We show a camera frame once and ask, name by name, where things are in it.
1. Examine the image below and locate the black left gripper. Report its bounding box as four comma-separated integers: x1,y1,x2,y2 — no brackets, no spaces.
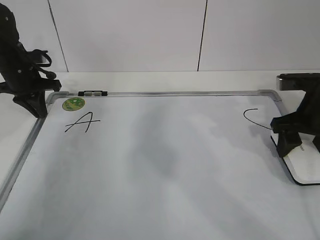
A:
0,47,62,118

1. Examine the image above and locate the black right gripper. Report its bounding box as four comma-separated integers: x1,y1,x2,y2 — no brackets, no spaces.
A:
271,84,320,158

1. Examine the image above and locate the white rectangular whiteboard eraser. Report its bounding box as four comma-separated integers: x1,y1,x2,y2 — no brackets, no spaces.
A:
281,133,320,186

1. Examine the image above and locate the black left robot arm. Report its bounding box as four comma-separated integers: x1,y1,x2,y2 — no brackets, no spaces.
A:
0,4,62,118

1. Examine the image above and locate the round green magnet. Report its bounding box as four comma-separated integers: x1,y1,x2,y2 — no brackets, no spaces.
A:
62,97,86,112

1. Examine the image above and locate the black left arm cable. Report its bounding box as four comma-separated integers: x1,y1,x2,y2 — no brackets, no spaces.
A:
26,49,56,80

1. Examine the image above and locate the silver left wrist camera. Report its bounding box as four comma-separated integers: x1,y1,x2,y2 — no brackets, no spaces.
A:
30,50,49,64

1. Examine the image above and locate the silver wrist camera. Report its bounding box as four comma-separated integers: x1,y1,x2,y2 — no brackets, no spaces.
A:
30,50,49,64
276,73,320,92

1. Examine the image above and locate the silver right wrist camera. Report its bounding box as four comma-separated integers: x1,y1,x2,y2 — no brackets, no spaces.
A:
276,73,320,92

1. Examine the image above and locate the whiteboard with aluminium frame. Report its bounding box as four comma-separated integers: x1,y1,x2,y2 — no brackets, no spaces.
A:
0,90,320,240

